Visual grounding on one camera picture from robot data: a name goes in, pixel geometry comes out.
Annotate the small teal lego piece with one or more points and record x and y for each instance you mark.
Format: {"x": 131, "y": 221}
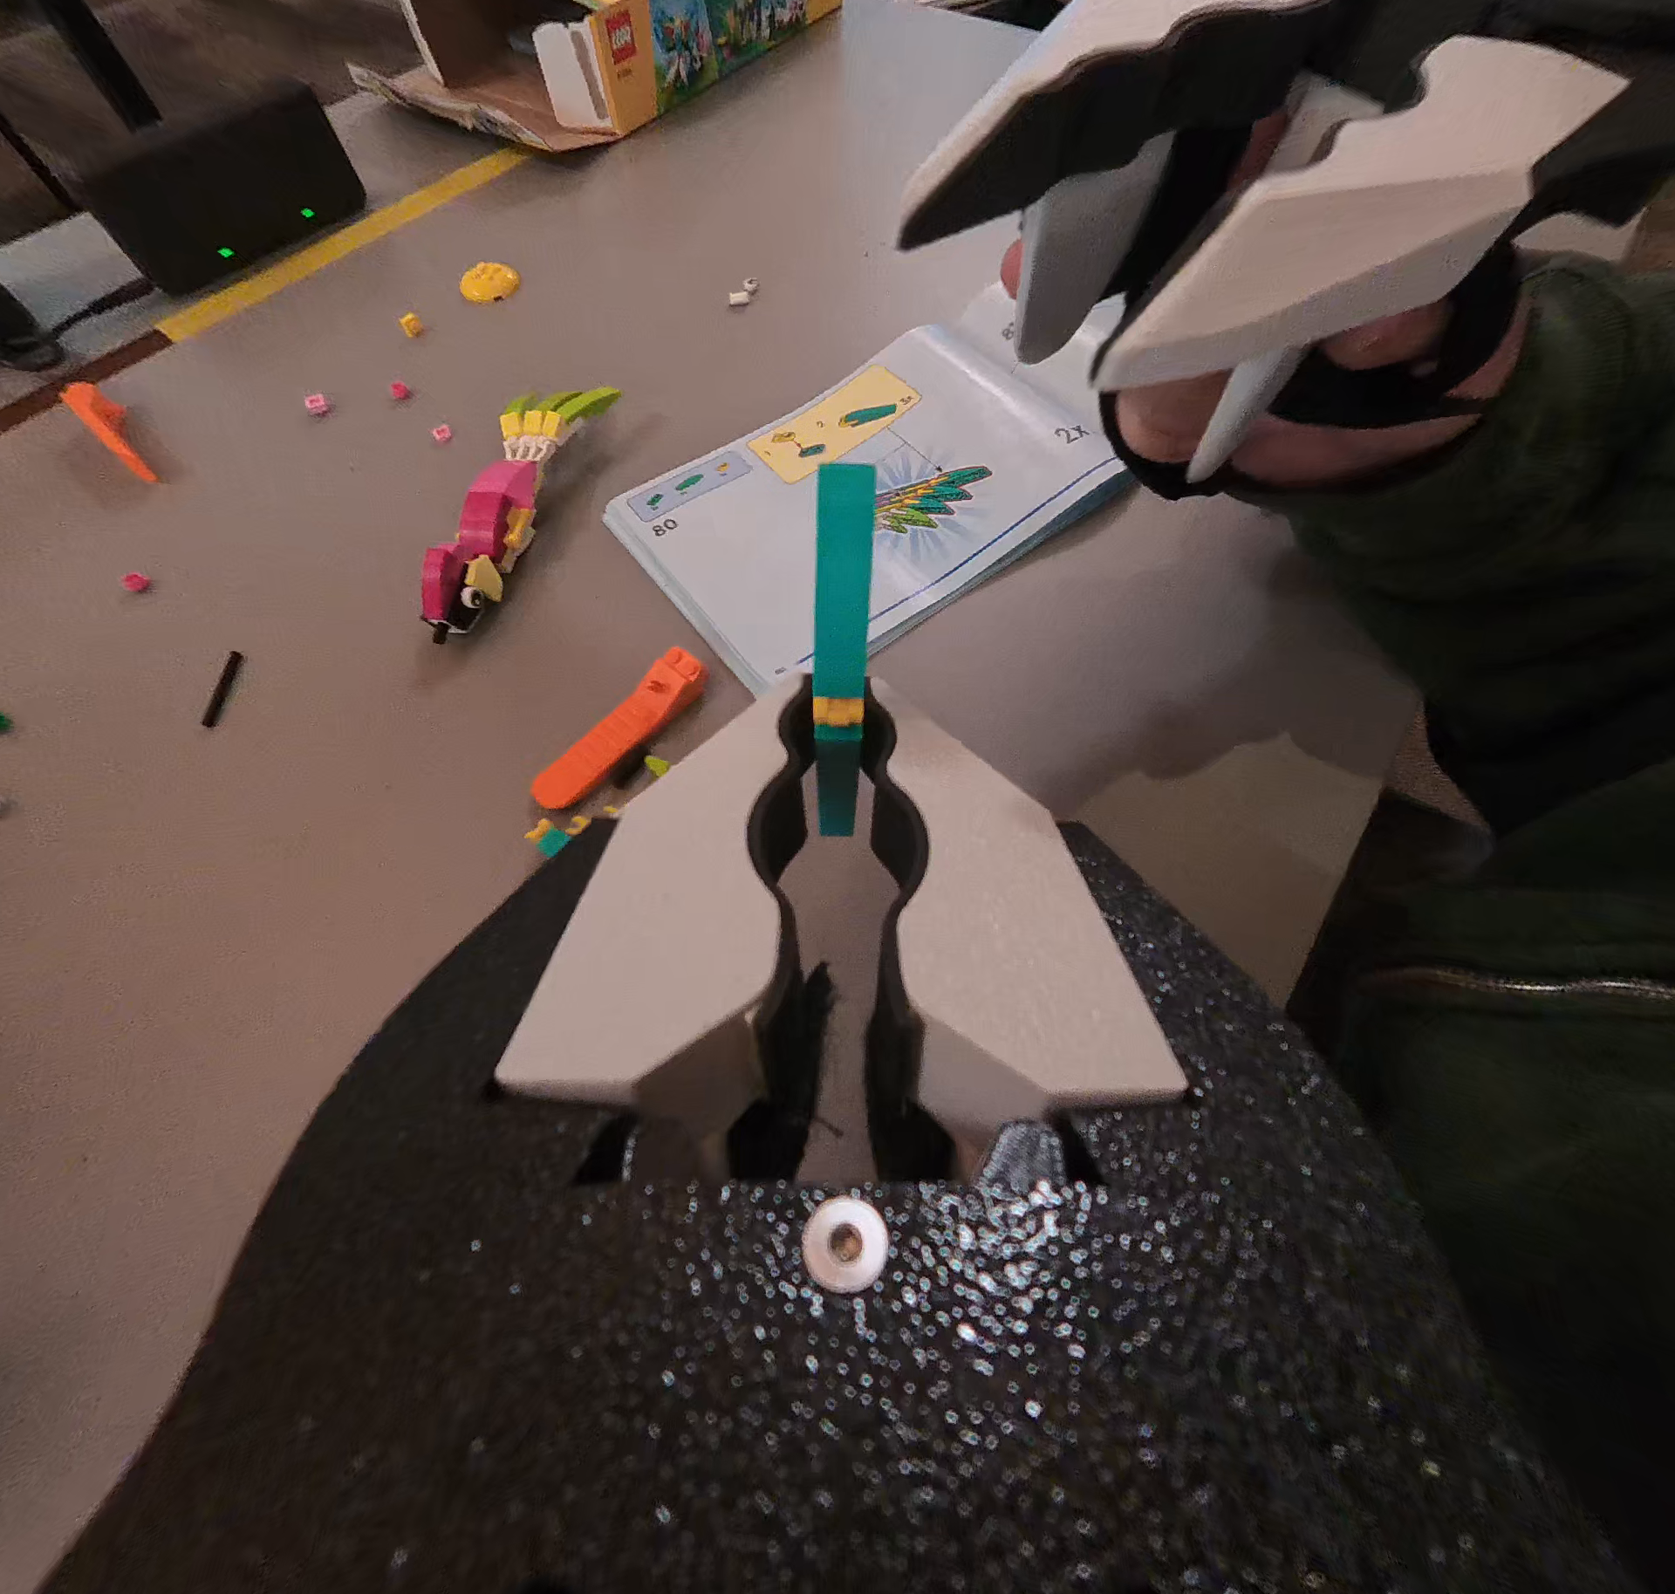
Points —
{"x": 553, "y": 839}

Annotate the orange brick separator tool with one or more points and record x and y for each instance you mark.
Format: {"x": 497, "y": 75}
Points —
{"x": 614, "y": 731}

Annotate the black box with green lights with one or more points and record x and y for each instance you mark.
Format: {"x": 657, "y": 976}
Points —
{"x": 222, "y": 192}

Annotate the person's right hand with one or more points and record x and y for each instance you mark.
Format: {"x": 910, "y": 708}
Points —
{"x": 1375, "y": 336}

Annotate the teal lego feather piece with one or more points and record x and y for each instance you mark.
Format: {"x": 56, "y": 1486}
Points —
{"x": 841, "y": 573}

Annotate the yellow tape strip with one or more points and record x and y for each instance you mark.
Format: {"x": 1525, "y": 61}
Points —
{"x": 339, "y": 239}

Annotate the colourful cardboard lego box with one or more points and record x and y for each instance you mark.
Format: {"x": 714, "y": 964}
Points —
{"x": 654, "y": 11}

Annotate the lego instruction booklet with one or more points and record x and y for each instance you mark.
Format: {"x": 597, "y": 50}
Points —
{"x": 916, "y": 442}

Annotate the yellow round lego piece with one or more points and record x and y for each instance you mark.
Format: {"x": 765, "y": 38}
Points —
{"x": 491, "y": 282}

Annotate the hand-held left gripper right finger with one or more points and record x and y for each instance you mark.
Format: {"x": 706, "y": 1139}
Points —
{"x": 1021, "y": 952}

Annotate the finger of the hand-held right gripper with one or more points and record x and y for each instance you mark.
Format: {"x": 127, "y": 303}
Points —
{"x": 1153, "y": 11}
{"x": 1412, "y": 192}

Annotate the person's green jacket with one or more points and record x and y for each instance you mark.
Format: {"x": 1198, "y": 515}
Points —
{"x": 1504, "y": 1097}

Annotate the orange lego beak piece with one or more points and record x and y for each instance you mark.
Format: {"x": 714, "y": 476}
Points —
{"x": 107, "y": 430}

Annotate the person's right forearm green sleeve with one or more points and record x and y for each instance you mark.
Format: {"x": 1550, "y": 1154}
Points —
{"x": 1544, "y": 508}

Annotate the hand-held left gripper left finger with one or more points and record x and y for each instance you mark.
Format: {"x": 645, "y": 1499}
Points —
{"x": 654, "y": 939}

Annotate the black lego rod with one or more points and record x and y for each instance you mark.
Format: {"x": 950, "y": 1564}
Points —
{"x": 222, "y": 690}

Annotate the pink lego bird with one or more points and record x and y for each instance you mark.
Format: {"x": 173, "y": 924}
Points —
{"x": 491, "y": 520}

